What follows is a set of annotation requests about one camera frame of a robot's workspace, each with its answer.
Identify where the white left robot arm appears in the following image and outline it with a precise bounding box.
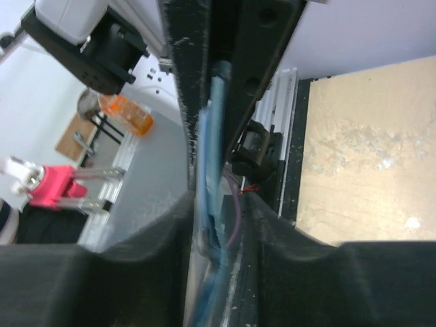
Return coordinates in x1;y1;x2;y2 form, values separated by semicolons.
21;1;307;185

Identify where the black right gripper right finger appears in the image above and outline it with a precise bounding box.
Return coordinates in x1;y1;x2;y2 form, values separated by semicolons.
223;192;436;327

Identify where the orange plastic bottle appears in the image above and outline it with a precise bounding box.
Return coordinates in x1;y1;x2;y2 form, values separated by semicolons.
98;95;153;136

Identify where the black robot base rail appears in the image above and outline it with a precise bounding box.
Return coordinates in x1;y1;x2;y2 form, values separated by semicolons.
231;67;321;229

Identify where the pink fixture block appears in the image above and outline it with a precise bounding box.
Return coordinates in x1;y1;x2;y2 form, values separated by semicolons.
29;166;87;209

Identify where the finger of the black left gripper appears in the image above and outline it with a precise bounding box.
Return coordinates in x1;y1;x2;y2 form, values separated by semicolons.
158;0;211;190
222;1;305;160

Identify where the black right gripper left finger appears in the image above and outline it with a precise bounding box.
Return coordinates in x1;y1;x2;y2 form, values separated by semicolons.
1;191;195;326

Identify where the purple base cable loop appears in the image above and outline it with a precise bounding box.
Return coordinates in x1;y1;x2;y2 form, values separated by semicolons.
223;170;245;249

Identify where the blue leather card holder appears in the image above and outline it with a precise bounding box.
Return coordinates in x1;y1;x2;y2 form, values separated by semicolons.
191;61;231;326

